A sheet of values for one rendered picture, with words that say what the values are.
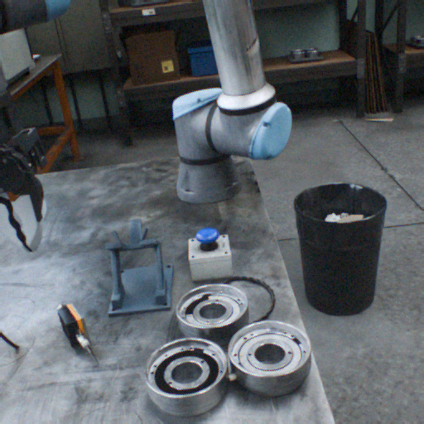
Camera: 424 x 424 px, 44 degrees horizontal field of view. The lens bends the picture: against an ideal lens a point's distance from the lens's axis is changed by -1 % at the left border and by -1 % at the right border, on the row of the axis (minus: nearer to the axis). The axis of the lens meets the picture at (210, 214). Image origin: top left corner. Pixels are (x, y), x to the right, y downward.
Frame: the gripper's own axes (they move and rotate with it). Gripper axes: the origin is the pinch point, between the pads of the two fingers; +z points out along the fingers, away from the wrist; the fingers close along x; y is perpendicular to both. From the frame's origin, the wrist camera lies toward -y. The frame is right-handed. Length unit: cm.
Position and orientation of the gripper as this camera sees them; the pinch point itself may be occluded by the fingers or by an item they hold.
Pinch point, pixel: (27, 246)
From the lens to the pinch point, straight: 74.0
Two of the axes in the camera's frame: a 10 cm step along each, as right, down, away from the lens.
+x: -9.8, 1.3, 1.2
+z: 1.7, 8.6, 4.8
